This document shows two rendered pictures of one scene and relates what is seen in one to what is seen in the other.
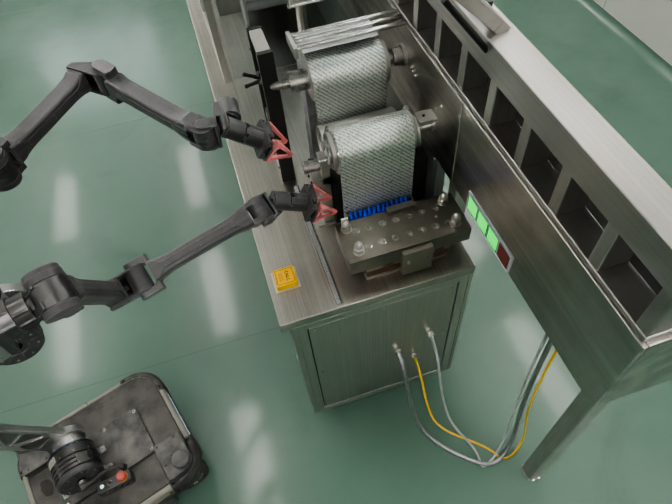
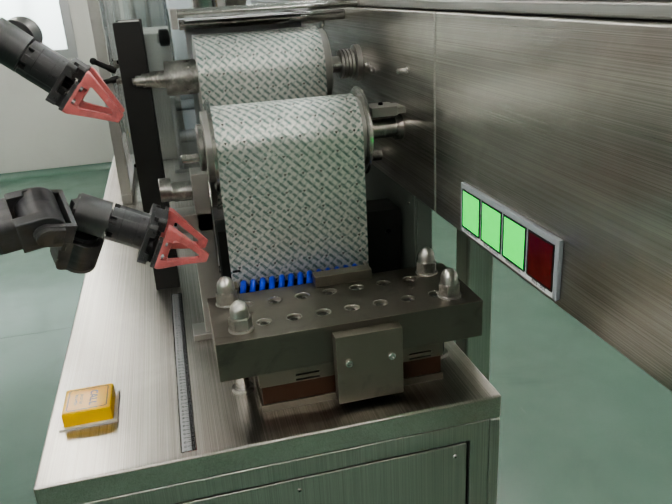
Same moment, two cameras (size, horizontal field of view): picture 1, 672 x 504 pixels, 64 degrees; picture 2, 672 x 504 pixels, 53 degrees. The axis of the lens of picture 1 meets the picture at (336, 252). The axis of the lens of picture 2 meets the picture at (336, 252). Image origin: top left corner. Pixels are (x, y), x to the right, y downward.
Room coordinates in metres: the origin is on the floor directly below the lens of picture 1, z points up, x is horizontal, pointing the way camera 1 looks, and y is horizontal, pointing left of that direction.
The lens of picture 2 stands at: (0.11, -0.20, 1.48)
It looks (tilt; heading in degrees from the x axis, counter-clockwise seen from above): 21 degrees down; 359
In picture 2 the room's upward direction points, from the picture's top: 3 degrees counter-clockwise
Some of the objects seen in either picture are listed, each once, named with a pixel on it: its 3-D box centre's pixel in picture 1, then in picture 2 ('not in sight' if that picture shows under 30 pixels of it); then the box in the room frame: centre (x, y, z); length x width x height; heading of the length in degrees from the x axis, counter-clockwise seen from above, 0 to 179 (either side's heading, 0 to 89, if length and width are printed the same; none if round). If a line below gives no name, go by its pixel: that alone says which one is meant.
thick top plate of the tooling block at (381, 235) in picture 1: (402, 232); (341, 316); (1.06, -0.22, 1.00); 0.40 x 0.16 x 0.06; 102
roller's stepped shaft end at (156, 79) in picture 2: (280, 85); (148, 80); (1.42, 0.12, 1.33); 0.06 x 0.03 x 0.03; 102
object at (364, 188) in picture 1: (377, 185); (298, 228); (1.17, -0.15, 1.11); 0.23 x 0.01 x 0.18; 102
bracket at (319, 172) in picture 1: (320, 191); (198, 256); (1.22, 0.03, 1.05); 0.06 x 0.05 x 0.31; 102
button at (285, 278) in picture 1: (285, 278); (89, 404); (0.99, 0.17, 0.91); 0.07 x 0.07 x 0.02; 12
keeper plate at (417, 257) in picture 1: (417, 259); (369, 363); (0.97, -0.25, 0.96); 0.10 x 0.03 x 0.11; 102
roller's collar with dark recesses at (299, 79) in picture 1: (298, 80); (181, 77); (1.44, 0.06, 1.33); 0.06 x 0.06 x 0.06; 12
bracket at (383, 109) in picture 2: (425, 116); (384, 108); (1.26, -0.31, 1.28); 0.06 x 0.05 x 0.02; 102
